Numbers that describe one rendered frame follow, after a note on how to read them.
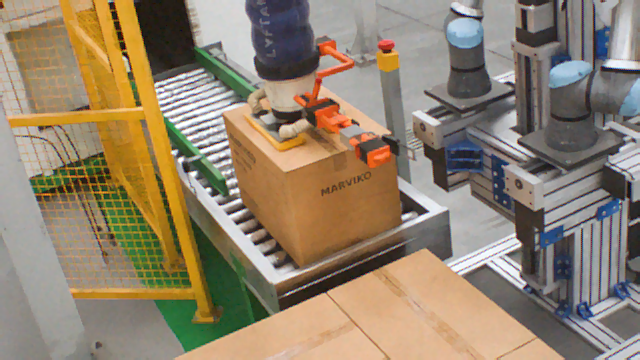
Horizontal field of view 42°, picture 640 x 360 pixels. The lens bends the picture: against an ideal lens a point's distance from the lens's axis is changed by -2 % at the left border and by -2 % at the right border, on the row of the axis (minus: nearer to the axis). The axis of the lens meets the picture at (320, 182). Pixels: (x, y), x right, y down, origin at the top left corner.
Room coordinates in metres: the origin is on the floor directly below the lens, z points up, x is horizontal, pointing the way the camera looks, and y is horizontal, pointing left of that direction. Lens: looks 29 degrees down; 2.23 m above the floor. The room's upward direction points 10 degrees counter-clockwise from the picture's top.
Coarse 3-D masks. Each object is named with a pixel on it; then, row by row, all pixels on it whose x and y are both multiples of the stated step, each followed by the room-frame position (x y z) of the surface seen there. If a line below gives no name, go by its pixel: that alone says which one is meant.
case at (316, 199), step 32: (256, 160) 2.63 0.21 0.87; (288, 160) 2.44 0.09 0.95; (320, 160) 2.41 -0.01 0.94; (352, 160) 2.45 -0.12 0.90; (256, 192) 2.71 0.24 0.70; (288, 192) 2.37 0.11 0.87; (320, 192) 2.41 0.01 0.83; (352, 192) 2.45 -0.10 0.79; (384, 192) 2.49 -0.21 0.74; (288, 224) 2.43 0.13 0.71; (320, 224) 2.40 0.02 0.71; (352, 224) 2.44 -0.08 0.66; (384, 224) 2.48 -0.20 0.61; (320, 256) 2.39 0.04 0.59
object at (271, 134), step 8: (264, 112) 2.74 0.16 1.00; (248, 120) 2.77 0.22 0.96; (256, 120) 2.74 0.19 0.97; (256, 128) 2.70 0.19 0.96; (264, 128) 2.67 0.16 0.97; (272, 128) 2.65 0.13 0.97; (264, 136) 2.63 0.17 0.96; (272, 136) 2.59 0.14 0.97; (296, 136) 2.56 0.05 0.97; (272, 144) 2.56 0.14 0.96; (280, 144) 2.53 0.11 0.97; (288, 144) 2.52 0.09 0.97; (296, 144) 2.53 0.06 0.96
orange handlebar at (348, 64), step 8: (328, 48) 3.02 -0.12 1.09; (336, 56) 2.94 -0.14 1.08; (344, 56) 2.91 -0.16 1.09; (344, 64) 2.84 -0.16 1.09; (352, 64) 2.84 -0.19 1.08; (320, 72) 2.80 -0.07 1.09; (328, 72) 2.80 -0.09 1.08; (336, 72) 2.81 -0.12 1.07; (296, 96) 2.62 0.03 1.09; (304, 104) 2.55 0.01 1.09; (336, 112) 2.44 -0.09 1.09; (320, 120) 2.43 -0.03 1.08; (328, 120) 2.38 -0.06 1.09; (336, 120) 2.38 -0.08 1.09; (344, 120) 2.37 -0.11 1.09; (328, 128) 2.38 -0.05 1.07; (336, 128) 2.33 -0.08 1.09; (368, 136) 2.24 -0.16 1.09; (352, 144) 2.22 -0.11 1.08; (384, 152) 2.12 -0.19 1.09; (376, 160) 2.10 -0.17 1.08; (384, 160) 2.10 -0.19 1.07
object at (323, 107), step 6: (312, 102) 2.51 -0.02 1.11; (318, 102) 2.52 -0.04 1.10; (324, 102) 2.52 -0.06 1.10; (330, 102) 2.51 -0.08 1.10; (336, 102) 2.49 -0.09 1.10; (306, 108) 2.48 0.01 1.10; (312, 108) 2.49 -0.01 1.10; (318, 108) 2.48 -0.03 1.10; (324, 108) 2.45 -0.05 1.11; (330, 108) 2.45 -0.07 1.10; (336, 108) 2.46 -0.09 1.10; (312, 114) 2.44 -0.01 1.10; (318, 114) 2.43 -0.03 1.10; (324, 114) 2.44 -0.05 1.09; (330, 114) 2.45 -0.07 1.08; (312, 120) 2.45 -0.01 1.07; (318, 120) 2.43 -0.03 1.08; (318, 126) 2.43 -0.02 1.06
